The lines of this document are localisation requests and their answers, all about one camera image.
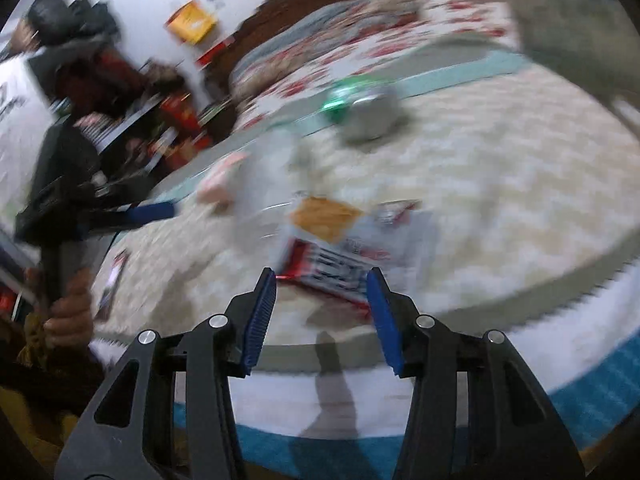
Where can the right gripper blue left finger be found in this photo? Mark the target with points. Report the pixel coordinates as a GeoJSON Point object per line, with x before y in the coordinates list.
{"type": "Point", "coordinates": [260, 306]}

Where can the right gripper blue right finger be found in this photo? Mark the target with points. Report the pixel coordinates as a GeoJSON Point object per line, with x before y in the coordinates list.
{"type": "Point", "coordinates": [389, 335]}

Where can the red white snack wrapper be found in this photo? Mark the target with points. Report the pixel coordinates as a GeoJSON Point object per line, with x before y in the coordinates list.
{"type": "Point", "coordinates": [330, 246]}

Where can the clear plastic bottle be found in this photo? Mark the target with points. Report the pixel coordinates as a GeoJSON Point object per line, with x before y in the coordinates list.
{"type": "Point", "coordinates": [271, 176]}

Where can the crushed green soda can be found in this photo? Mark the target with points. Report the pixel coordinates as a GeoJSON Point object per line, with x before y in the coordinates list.
{"type": "Point", "coordinates": [363, 109]}

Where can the person's left hand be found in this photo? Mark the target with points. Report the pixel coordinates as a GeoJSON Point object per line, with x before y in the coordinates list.
{"type": "Point", "coordinates": [66, 324]}

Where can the cluttered storage shelf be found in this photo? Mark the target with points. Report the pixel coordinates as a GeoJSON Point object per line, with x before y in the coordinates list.
{"type": "Point", "coordinates": [142, 125]}

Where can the white printed tote bag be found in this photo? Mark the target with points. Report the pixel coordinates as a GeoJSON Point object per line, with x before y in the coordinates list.
{"type": "Point", "coordinates": [25, 119]}

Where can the carved wooden headboard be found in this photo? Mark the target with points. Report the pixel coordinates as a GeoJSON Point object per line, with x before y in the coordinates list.
{"type": "Point", "coordinates": [270, 19]}

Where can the black bags on shelf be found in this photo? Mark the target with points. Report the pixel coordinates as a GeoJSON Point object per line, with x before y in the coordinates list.
{"type": "Point", "coordinates": [51, 23]}

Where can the chevron patterned bed blanket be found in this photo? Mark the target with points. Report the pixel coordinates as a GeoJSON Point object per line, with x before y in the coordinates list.
{"type": "Point", "coordinates": [508, 203]}

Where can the floral bed quilt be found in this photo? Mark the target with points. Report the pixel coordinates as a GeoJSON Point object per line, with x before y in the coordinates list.
{"type": "Point", "coordinates": [360, 56]}

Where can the floral pillow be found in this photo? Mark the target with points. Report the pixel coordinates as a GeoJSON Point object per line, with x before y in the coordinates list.
{"type": "Point", "coordinates": [315, 35]}

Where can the yellow red wall calendar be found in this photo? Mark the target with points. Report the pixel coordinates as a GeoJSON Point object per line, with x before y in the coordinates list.
{"type": "Point", "coordinates": [199, 30]}

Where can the lower storage bin blue handle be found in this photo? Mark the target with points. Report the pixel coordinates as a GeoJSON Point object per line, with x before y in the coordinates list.
{"type": "Point", "coordinates": [592, 43]}

